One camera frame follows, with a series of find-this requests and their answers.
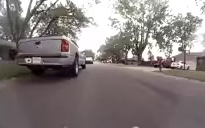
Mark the white car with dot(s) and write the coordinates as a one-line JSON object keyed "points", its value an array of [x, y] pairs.
{"points": [[180, 65]]}

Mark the silver pickup truck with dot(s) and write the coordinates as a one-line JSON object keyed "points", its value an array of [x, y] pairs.
{"points": [[48, 50]]}

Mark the white vehicle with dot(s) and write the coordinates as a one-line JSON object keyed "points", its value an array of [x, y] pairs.
{"points": [[89, 59]]}

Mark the person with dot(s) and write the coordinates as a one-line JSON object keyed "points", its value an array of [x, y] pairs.
{"points": [[160, 63]]}

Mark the grass lawn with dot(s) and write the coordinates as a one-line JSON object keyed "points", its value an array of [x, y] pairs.
{"points": [[193, 75], [6, 70]]}

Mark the grey asphalt road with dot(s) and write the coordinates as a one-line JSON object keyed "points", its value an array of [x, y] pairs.
{"points": [[116, 96]]}

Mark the row of trees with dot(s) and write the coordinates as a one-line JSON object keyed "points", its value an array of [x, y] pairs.
{"points": [[20, 26], [138, 46]]}

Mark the pale concrete kerb strip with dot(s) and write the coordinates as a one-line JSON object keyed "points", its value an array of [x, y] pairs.
{"points": [[3, 85]]}

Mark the low building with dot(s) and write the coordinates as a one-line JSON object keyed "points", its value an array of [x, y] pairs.
{"points": [[203, 61]]}

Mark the low grey-roofed house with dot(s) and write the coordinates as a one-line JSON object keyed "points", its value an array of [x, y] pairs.
{"points": [[0, 48]]}

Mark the pole with sign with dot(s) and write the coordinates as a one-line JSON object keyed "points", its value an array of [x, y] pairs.
{"points": [[184, 58]]}

